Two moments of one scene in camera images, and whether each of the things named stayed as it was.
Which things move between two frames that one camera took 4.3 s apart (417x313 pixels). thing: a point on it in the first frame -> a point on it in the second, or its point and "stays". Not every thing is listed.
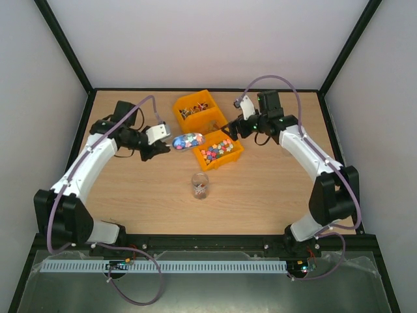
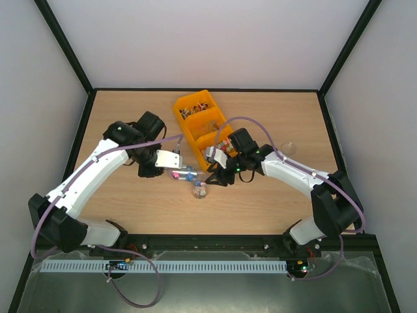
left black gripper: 155,150 -> 145,172
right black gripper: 234,128 -> 223,173
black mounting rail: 156,243 stays
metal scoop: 182,142 -> 184,175
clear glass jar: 200,185 stays
